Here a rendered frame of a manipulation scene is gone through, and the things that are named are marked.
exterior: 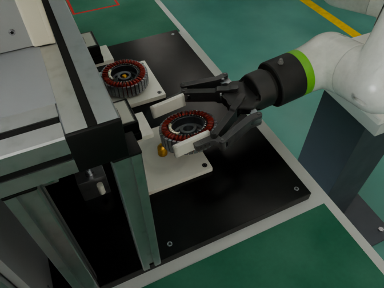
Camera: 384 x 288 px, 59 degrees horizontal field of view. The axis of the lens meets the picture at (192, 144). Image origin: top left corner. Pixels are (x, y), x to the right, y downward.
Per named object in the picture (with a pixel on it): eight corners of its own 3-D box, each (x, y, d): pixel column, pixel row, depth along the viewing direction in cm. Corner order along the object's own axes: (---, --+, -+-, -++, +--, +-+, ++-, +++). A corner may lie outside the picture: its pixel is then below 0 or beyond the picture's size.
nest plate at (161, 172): (182, 122, 75) (181, 118, 74) (212, 171, 66) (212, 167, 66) (116, 143, 71) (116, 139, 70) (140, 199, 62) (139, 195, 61)
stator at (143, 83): (143, 66, 87) (141, 54, 84) (154, 93, 80) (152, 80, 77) (99, 75, 85) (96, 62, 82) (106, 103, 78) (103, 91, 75)
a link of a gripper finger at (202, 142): (219, 136, 60) (227, 147, 58) (194, 147, 59) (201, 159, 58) (218, 131, 59) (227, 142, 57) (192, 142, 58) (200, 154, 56)
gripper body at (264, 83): (278, 112, 66) (236, 131, 64) (255, 87, 71) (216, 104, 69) (282, 84, 60) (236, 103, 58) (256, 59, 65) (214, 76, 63)
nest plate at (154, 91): (144, 63, 90) (144, 60, 89) (166, 97, 81) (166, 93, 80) (89, 79, 86) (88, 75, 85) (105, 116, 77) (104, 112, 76)
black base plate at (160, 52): (176, 36, 103) (176, 29, 101) (308, 199, 65) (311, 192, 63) (15, 76, 90) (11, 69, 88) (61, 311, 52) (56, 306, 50)
